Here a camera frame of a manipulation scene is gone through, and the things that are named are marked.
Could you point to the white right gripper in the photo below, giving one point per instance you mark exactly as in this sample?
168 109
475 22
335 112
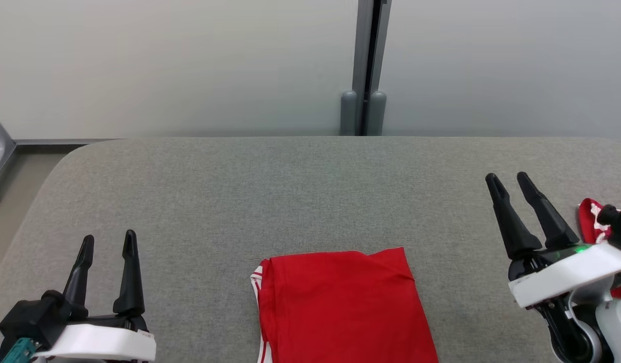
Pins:
557 275

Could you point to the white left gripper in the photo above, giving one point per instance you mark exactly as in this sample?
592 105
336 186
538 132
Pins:
98 343

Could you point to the red shorts with white stripe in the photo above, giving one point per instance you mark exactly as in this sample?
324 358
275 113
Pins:
587 222

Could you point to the red basketball jersey number 23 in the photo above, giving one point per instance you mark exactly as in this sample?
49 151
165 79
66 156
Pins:
340 312

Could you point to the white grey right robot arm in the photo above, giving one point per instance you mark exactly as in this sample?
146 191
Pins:
618 333

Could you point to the grey metal cart leg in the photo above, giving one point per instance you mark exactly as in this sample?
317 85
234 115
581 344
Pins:
0 146

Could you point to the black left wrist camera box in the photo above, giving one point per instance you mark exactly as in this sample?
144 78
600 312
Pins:
33 317

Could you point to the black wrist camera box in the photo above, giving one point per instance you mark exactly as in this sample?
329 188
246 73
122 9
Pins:
620 224
33 317

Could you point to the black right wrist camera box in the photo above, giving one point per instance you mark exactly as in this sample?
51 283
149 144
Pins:
620 224

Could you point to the grey partition bottom rail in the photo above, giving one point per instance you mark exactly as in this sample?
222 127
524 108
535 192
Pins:
53 142

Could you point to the grey cylindrical frame foot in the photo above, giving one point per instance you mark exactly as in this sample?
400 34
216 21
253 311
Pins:
348 113
376 113

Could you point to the grey vertical partition frame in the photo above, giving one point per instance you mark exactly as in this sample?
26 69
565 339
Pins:
361 45

